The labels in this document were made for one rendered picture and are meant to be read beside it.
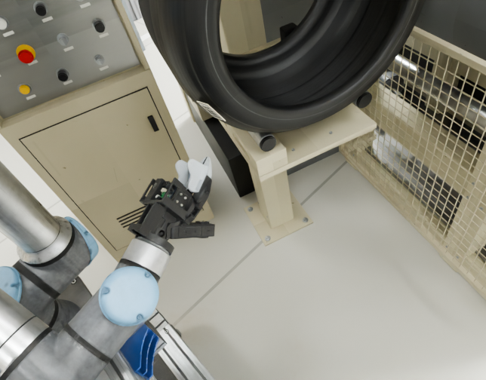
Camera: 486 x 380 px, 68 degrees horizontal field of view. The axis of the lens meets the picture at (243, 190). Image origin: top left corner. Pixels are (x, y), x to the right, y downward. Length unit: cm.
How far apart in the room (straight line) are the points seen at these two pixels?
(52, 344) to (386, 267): 143
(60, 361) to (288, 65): 91
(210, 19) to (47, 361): 55
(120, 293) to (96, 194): 118
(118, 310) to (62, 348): 8
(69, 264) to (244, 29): 79
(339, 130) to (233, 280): 94
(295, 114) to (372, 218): 111
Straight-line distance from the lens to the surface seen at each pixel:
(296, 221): 184
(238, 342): 163
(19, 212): 76
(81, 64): 140
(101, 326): 52
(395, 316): 165
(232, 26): 116
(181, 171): 73
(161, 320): 150
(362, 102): 101
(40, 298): 89
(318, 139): 105
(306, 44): 114
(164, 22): 70
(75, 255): 88
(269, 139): 90
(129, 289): 50
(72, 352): 53
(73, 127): 145
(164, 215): 66
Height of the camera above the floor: 151
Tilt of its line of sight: 48 degrees down
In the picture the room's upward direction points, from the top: 17 degrees counter-clockwise
